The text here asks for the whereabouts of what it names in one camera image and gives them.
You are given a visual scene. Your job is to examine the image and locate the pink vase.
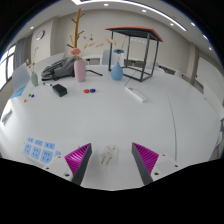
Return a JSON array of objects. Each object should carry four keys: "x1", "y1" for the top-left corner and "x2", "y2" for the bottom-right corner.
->
[{"x1": 73, "y1": 59, "x2": 87, "y2": 83}]

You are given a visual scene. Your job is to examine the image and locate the window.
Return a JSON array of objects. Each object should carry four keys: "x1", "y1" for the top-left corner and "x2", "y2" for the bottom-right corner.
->
[{"x1": 0, "y1": 44, "x2": 17, "y2": 91}]

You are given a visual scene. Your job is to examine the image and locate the blue vase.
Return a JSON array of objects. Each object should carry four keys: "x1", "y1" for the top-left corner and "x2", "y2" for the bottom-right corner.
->
[{"x1": 110, "y1": 61, "x2": 124, "y2": 81}]

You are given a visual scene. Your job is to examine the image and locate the white remote control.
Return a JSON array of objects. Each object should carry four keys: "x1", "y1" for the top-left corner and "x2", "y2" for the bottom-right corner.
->
[{"x1": 124, "y1": 86, "x2": 148, "y2": 103}]

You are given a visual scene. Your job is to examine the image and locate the green vase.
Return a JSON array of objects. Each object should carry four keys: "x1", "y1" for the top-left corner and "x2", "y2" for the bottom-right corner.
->
[{"x1": 30, "y1": 71, "x2": 39, "y2": 88}]

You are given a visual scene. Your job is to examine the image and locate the dried flower stems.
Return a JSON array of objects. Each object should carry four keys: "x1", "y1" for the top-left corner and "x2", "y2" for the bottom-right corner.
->
[{"x1": 25, "y1": 46, "x2": 40, "y2": 74}]

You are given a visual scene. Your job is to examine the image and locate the white whiteboard eraser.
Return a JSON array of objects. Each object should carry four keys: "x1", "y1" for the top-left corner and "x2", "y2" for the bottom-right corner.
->
[{"x1": 0, "y1": 109, "x2": 14, "y2": 125}]

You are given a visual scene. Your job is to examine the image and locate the wooden coat rack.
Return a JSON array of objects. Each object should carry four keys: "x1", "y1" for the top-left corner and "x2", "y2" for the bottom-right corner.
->
[{"x1": 66, "y1": 8, "x2": 86, "y2": 49}]

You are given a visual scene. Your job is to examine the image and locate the round ceiling spotlights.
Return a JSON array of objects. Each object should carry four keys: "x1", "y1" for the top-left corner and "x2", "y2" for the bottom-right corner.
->
[{"x1": 29, "y1": 1, "x2": 214, "y2": 52}]

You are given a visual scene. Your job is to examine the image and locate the black rectangular box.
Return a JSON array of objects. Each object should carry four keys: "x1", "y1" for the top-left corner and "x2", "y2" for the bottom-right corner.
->
[{"x1": 51, "y1": 83, "x2": 68, "y2": 98}]

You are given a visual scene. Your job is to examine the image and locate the thin black stick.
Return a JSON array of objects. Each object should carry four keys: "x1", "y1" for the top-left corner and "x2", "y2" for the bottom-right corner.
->
[{"x1": 85, "y1": 69, "x2": 104, "y2": 77}]

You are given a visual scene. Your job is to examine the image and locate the black frame orange-topped stand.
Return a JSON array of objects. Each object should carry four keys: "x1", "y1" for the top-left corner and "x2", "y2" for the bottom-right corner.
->
[{"x1": 104, "y1": 25, "x2": 164, "y2": 83}]

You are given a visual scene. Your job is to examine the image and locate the long ceiling strip light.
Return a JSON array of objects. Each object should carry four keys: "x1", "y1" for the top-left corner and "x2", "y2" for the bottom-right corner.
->
[{"x1": 71, "y1": 0, "x2": 188, "y2": 33}]

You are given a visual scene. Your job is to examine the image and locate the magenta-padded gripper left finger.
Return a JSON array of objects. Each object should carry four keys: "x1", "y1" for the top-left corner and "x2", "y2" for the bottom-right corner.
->
[{"x1": 43, "y1": 143, "x2": 93, "y2": 186}]

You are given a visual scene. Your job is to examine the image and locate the blue artificial flower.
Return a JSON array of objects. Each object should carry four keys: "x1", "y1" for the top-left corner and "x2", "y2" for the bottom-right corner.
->
[{"x1": 105, "y1": 35, "x2": 129, "y2": 64}]

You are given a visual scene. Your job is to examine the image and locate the pink artificial flower bouquet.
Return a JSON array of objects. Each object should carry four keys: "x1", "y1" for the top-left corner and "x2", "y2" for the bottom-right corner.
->
[{"x1": 66, "y1": 33, "x2": 101, "y2": 61}]

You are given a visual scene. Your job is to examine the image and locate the white blue-socket power strip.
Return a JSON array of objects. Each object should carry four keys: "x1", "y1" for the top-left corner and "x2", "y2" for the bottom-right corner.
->
[{"x1": 21, "y1": 135, "x2": 63, "y2": 165}]

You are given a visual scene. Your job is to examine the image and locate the round wall clock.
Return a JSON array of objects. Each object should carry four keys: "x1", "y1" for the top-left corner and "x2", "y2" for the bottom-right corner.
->
[{"x1": 35, "y1": 30, "x2": 46, "y2": 41}]

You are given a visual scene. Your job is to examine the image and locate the grey curtain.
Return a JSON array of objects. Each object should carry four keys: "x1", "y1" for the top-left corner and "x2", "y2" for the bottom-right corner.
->
[{"x1": 13, "y1": 37, "x2": 27, "y2": 69}]

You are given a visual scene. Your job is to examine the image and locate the grey backpack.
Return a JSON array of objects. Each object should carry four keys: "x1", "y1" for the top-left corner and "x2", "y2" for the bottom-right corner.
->
[{"x1": 40, "y1": 56, "x2": 77, "y2": 82}]

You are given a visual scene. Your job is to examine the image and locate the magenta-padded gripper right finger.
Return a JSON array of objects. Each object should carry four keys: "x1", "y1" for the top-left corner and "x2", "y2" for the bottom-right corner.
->
[{"x1": 131, "y1": 142, "x2": 183, "y2": 186}]

